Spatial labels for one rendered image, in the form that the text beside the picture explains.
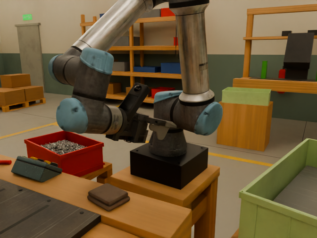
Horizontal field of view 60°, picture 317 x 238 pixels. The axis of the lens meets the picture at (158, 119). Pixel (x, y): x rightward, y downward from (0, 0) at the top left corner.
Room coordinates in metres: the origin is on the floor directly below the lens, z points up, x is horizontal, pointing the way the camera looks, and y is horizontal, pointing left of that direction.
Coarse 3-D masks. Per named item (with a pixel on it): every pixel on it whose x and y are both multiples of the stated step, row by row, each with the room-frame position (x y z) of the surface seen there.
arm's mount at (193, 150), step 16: (144, 144) 1.05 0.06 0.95; (192, 144) 1.07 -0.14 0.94; (144, 160) 0.94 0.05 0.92; (160, 160) 0.91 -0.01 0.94; (176, 160) 0.91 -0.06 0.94; (192, 160) 0.93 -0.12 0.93; (144, 176) 0.94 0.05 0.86; (160, 176) 0.90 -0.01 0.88; (176, 176) 0.87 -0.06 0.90; (192, 176) 0.93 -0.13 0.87
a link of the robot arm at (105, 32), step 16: (128, 0) 0.83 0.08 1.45; (144, 0) 0.85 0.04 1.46; (160, 0) 0.89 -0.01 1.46; (112, 16) 0.79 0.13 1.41; (128, 16) 0.81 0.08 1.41; (96, 32) 0.76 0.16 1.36; (112, 32) 0.78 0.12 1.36; (80, 48) 0.73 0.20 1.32; (96, 48) 0.74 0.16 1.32; (64, 64) 0.68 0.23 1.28; (64, 80) 0.68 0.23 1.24
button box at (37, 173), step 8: (16, 160) 0.90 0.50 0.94; (24, 160) 0.88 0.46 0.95; (32, 160) 0.87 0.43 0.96; (16, 168) 0.88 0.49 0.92; (24, 168) 0.86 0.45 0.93; (32, 168) 0.85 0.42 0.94; (40, 168) 0.83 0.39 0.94; (48, 168) 0.84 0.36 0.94; (56, 168) 0.87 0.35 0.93; (24, 176) 0.85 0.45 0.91; (32, 176) 0.83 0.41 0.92; (40, 176) 0.82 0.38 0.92; (48, 176) 0.84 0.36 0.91
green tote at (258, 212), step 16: (304, 144) 1.04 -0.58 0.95; (288, 160) 0.90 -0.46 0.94; (304, 160) 1.06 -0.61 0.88; (272, 176) 0.79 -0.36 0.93; (288, 176) 0.92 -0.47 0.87; (240, 192) 0.64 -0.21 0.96; (256, 192) 0.70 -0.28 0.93; (272, 192) 0.80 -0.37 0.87; (256, 208) 0.61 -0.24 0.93; (272, 208) 0.59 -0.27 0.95; (288, 208) 0.57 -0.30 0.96; (240, 224) 0.64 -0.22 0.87; (256, 224) 0.61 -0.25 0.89; (272, 224) 0.59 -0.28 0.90; (288, 224) 0.56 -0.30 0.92; (304, 224) 0.54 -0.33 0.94
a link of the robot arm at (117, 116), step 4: (112, 108) 0.67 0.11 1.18; (116, 108) 0.68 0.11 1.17; (112, 112) 0.65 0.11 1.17; (116, 112) 0.66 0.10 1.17; (120, 112) 0.68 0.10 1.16; (112, 116) 0.65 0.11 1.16; (116, 116) 0.66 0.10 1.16; (120, 116) 0.67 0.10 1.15; (112, 120) 0.64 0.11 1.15; (116, 120) 0.66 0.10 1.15; (120, 120) 0.67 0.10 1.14; (112, 124) 0.64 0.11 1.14; (116, 124) 0.65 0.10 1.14; (120, 124) 0.67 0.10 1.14; (112, 128) 0.65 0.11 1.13; (116, 128) 0.66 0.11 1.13; (108, 132) 0.65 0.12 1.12; (112, 132) 0.66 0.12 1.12; (116, 132) 0.67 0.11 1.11
